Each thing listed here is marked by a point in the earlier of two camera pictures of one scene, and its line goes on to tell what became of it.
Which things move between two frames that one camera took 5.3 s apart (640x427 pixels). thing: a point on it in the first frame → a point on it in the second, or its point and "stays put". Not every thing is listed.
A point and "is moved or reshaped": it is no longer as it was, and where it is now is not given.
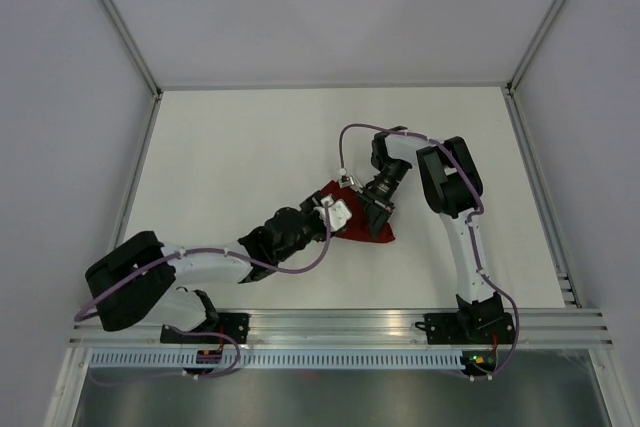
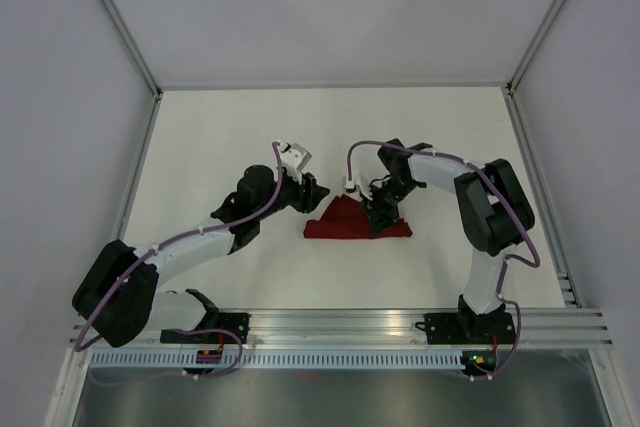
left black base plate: (237, 325) stays put
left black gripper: (308, 205) → (306, 202)
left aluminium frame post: (117, 18) stays put
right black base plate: (468, 329) stays put
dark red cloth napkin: (359, 226) is moved or reshaped
